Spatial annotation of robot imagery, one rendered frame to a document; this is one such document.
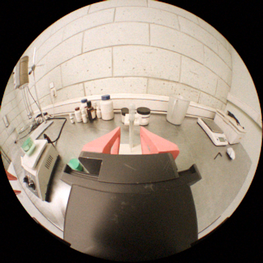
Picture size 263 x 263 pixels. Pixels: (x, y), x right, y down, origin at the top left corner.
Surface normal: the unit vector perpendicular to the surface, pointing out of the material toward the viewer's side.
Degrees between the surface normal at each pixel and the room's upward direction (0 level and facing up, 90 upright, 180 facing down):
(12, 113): 90
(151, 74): 90
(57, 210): 0
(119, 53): 90
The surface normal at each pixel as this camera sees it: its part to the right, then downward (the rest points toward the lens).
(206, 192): 0.01, -0.80
